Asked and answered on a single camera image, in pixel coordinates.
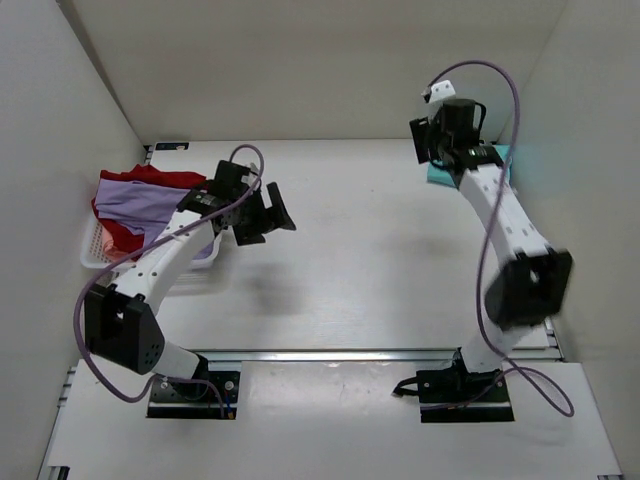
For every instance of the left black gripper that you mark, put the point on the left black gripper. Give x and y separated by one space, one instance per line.
271 217

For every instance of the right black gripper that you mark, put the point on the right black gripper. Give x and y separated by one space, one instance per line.
425 132

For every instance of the teal t shirt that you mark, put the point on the teal t shirt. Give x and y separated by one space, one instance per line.
442 178

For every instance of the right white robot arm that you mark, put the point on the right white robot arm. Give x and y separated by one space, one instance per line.
532 277

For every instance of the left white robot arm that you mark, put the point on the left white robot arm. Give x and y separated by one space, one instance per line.
120 322

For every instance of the lavender t shirt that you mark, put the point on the lavender t shirt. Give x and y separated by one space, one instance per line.
140 205

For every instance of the left black corner label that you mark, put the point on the left black corner label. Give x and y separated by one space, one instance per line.
171 146

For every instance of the red t shirt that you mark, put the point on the red t shirt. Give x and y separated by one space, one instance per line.
155 176

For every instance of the pink t shirt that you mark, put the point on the pink t shirt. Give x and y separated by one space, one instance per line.
109 249

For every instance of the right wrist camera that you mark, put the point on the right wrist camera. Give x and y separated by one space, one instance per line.
438 92

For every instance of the aluminium rail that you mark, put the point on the aluminium rail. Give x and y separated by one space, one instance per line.
329 356

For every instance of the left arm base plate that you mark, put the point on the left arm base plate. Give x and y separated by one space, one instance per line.
170 400

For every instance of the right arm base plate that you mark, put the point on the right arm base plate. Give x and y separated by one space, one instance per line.
450 396

